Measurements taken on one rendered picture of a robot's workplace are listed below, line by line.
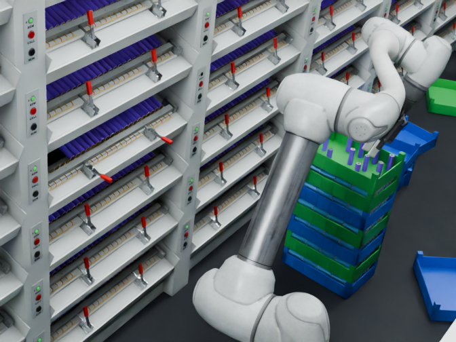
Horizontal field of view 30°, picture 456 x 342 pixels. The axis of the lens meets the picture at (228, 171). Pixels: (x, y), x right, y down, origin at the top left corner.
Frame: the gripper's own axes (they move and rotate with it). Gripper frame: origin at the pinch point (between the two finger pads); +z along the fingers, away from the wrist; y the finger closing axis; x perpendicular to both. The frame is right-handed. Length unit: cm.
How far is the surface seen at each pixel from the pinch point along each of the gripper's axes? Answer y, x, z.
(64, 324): -13, 79, 86
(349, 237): -5.5, -10.4, 33.7
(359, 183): -4.9, -0.2, 12.8
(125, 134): -2, 86, 22
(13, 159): -31, 125, 24
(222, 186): 24, 27, 43
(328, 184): 5.0, 2.3, 20.9
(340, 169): 2.3, 4.2, 13.1
